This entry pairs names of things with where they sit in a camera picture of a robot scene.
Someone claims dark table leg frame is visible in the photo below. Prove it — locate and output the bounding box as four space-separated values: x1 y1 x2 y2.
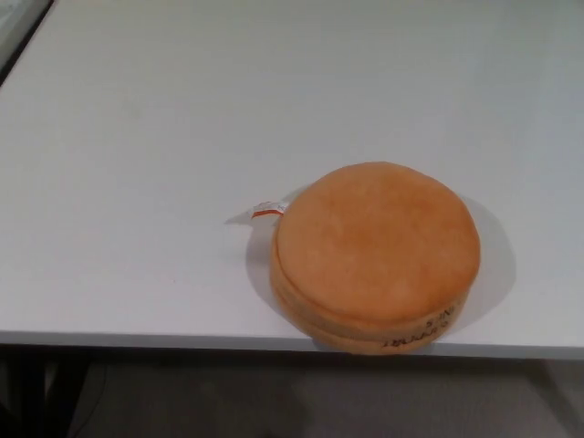
0 345 92 438

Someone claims orange soft plush plate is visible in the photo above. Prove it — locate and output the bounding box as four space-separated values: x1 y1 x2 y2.
225 161 482 355

